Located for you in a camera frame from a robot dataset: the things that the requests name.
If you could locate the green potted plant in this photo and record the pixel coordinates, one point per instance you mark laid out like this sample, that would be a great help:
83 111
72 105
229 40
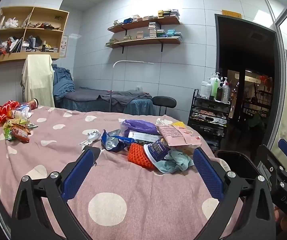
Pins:
258 118

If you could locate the mixed small clutter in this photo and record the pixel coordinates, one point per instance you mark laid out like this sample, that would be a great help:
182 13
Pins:
42 25

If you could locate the massage bed with blue skirt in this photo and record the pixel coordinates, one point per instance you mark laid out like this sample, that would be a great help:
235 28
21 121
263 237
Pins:
138 107

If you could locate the white tissue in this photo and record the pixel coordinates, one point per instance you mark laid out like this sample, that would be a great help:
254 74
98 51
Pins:
163 121

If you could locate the white cup with blue label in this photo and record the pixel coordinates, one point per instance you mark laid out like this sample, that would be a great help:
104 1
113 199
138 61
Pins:
157 152

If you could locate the stacks of small boxes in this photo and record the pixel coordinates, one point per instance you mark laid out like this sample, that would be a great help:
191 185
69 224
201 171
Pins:
166 13

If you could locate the red hanging decoration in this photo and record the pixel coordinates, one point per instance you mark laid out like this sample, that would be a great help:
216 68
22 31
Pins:
267 81

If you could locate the white wrapper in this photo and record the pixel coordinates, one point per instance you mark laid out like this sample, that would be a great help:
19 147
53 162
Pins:
92 135

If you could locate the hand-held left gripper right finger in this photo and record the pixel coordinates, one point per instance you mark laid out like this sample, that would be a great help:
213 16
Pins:
207 172

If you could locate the grey blanket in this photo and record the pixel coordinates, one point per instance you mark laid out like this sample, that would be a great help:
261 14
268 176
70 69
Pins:
118 96

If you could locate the pink polka-dot blanket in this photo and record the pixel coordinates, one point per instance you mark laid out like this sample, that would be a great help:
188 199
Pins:
133 192

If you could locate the wall poster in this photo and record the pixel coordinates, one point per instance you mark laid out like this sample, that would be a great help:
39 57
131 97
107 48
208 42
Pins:
64 46

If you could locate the dark pump bottle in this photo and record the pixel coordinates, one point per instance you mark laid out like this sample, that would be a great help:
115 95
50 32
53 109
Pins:
220 92

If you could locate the white and red cloth pile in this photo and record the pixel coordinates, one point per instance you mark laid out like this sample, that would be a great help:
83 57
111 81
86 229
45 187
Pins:
4 46

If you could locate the yellow wall sign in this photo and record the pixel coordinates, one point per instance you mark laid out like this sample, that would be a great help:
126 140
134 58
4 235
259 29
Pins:
231 13

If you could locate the black mesh trolley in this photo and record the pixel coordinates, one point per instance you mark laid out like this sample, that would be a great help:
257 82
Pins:
208 120

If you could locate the pink packet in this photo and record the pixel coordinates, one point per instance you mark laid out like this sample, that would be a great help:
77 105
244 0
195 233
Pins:
178 135

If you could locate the orange foam net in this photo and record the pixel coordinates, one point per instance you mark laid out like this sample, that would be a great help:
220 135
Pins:
138 155

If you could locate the white floor lamp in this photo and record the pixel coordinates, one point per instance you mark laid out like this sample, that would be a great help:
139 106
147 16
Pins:
133 61

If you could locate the black stool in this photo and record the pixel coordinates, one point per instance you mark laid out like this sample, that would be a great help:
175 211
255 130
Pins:
164 101

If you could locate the blue foil bag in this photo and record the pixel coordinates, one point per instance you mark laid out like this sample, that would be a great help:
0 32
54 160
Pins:
111 142

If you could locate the dark folded cloths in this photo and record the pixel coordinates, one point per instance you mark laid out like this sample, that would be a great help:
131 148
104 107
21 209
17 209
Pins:
34 42

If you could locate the purple packet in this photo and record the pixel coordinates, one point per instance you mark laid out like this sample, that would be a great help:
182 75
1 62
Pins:
141 127

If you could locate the small dark bottle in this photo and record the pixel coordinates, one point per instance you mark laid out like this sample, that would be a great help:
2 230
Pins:
44 47

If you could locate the light blue face mask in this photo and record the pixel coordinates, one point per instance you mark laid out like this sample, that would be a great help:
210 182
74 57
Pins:
176 162

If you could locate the white paper box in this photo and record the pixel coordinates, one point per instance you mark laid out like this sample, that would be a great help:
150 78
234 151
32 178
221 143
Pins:
146 137

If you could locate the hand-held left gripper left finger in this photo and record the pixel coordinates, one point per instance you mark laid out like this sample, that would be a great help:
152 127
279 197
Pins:
79 172

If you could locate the row of small flat boxes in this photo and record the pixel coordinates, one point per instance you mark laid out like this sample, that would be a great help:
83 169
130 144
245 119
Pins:
51 50

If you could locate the red plastic bag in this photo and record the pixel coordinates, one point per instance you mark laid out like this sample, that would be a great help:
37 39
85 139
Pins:
1 112

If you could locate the red chip can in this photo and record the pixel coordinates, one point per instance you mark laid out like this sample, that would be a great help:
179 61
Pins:
32 103

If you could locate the green snack packet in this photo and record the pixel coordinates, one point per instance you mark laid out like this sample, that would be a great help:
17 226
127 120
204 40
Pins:
8 133

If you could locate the green pump bottle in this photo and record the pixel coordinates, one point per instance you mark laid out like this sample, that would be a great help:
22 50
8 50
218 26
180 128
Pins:
215 86

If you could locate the clear pump bottle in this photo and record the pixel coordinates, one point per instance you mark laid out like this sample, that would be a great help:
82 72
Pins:
226 93

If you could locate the white plastic bag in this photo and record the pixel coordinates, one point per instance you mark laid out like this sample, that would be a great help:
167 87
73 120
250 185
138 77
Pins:
10 23

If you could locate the cream towel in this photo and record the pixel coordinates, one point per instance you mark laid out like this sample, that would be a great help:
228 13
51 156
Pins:
38 80

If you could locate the white pump bottle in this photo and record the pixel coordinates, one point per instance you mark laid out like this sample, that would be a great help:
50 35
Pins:
206 90

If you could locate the person's right hand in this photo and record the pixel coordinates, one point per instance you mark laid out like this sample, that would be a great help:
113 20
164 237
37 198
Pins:
281 218

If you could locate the clear plastic bottle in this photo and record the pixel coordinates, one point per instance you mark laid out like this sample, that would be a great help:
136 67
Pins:
18 113

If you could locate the small white container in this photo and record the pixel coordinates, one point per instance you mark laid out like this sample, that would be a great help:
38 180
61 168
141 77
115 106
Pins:
139 88

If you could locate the blue bedding pile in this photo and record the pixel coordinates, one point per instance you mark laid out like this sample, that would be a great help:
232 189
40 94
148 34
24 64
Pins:
62 82

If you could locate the black trash bin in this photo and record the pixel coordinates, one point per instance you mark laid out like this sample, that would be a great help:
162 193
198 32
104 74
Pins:
238 162

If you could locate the wooden cubby shelf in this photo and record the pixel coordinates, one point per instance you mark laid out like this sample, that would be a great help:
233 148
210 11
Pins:
46 55

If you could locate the yellow-green snack wrapper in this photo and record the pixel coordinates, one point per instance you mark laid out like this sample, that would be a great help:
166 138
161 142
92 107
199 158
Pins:
18 123

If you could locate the dark door frame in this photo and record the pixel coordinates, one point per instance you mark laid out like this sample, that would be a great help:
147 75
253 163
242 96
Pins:
279 80

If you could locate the yellow foam net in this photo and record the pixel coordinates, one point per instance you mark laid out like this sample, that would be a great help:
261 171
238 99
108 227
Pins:
179 125

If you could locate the wall shelves with boxes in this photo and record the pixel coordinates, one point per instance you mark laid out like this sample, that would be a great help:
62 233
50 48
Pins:
154 30

